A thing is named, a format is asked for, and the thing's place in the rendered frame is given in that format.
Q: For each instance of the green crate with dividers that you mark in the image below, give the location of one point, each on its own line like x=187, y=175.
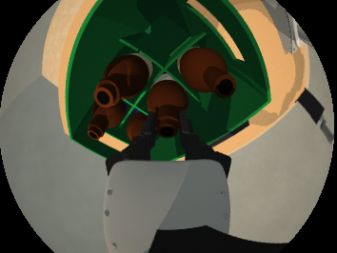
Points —
x=159, y=29

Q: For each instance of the brown glass bottle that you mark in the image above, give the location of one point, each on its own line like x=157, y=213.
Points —
x=106, y=117
x=135, y=123
x=205, y=70
x=124, y=78
x=166, y=99

